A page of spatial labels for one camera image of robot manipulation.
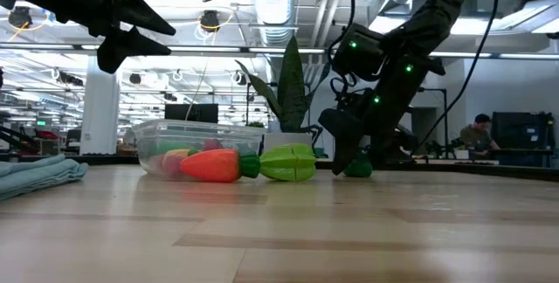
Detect light green toy star fruit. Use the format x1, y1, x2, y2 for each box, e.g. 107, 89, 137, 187
259, 142, 318, 183

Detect long led light bar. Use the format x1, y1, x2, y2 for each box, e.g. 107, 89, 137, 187
0, 42, 559, 60

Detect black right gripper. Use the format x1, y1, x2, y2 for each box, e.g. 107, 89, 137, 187
318, 86, 397, 176

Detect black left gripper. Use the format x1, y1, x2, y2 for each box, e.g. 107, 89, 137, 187
56, 0, 176, 74

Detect long black arm cable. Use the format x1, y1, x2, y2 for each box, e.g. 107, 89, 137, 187
414, 0, 501, 155

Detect black ceiling cable reel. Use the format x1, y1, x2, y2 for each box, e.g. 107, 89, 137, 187
7, 5, 45, 31
198, 8, 237, 34

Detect white building column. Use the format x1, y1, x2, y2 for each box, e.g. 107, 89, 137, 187
79, 55, 121, 155

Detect dark green toy bell pepper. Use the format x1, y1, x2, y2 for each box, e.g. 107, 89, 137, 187
343, 149, 374, 178

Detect clear plastic tupperware container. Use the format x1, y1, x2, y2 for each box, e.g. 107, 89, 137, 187
132, 119, 266, 182

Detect folded teal cloth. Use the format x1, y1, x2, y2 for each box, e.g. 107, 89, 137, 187
0, 154, 90, 202

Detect orange toy carrot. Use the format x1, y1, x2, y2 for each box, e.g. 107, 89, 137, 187
179, 148, 262, 183

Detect green snake plant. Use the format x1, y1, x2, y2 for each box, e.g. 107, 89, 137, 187
234, 35, 334, 135

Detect person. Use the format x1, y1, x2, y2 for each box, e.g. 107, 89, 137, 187
459, 113, 501, 152

